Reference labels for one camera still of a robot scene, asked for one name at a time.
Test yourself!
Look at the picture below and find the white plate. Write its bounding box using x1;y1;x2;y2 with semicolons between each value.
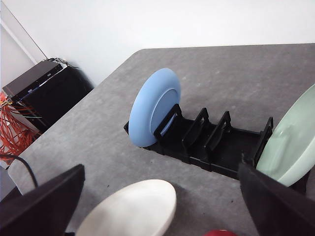
76;179;177;236

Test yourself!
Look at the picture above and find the black cable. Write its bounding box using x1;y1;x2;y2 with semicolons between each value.
0;154;38;187

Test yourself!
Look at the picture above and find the green plate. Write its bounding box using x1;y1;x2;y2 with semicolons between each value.
256;84;315;186

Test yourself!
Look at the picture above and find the black plastic dish rack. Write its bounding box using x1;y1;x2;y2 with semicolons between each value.
124;104;274;180

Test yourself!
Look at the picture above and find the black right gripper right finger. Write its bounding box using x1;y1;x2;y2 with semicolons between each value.
238;162;315;236

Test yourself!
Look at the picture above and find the red yellow pomegranate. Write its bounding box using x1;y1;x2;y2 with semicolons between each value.
204;230;238;236

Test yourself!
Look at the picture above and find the blue plate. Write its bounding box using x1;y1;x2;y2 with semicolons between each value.
129;68;182;147

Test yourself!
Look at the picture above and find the orange cable bundle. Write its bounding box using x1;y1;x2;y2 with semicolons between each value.
0;92;42;165

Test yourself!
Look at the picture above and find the black cabinet box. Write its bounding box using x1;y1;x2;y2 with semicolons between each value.
2;58;94;132

